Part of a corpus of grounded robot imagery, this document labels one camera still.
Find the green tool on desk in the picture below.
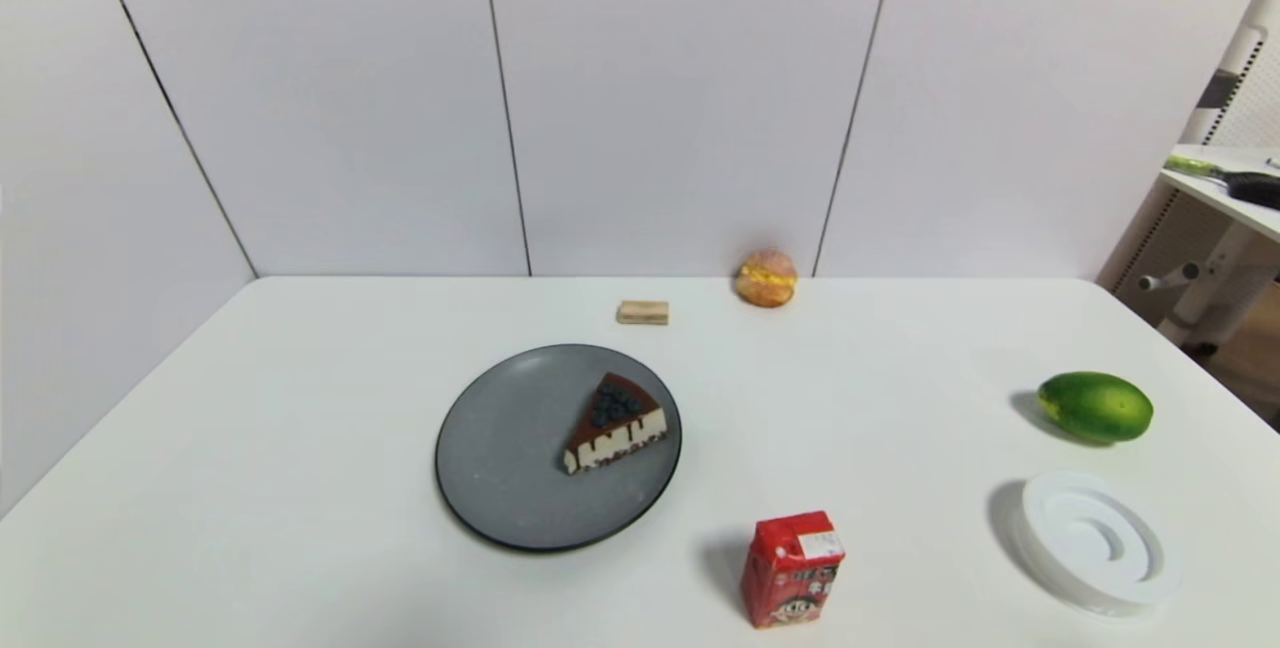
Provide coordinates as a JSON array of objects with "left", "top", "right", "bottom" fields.
[{"left": 1165, "top": 155, "right": 1246, "bottom": 181}]

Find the chocolate blueberry cake slice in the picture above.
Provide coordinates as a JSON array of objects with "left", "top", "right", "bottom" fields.
[{"left": 562, "top": 372, "right": 669, "bottom": 476}]

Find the green papaya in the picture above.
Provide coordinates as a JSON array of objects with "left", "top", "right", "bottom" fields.
[{"left": 1037, "top": 371, "right": 1154, "bottom": 445}]

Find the gray round plate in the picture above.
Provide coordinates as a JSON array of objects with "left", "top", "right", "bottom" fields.
[{"left": 434, "top": 344, "right": 683, "bottom": 555}]

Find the cream puff bun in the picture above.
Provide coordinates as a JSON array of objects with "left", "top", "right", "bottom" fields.
[{"left": 735, "top": 249, "right": 799, "bottom": 308}]

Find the red drink carton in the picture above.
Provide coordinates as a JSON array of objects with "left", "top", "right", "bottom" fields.
[{"left": 741, "top": 511, "right": 847, "bottom": 630}]

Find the black object on desk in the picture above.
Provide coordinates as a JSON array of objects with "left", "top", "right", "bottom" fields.
[{"left": 1226, "top": 173, "right": 1280, "bottom": 210}]

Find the white round plastic lid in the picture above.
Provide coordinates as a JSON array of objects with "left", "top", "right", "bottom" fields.
[{"left": 1018, "top": 470, "right": 1184, "bottom": 617}]

